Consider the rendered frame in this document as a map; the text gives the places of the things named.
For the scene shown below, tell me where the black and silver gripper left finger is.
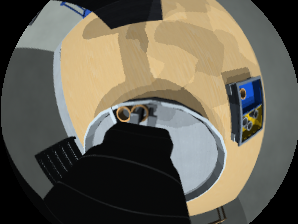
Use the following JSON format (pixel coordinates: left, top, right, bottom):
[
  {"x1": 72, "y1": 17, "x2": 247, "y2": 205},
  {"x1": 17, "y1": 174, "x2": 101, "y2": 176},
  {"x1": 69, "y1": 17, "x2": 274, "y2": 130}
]
[{"x1": 129, "y1": 107, "x2": 145, "y2": 125}]

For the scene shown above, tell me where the dark grey two-compartment bin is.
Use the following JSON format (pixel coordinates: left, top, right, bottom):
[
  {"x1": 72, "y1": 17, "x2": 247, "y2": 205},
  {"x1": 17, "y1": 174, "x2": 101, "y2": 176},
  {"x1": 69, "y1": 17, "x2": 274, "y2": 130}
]
[{"x1": 225, "y1": 76, "x2": 264, "y2": 147}]

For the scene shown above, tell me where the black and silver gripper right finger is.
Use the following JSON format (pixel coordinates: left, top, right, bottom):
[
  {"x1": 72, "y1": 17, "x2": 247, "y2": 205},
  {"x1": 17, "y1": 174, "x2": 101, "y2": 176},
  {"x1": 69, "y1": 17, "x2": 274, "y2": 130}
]
[{"x1": 147, "y1": 107, "x2": 157, "y2": 127}]

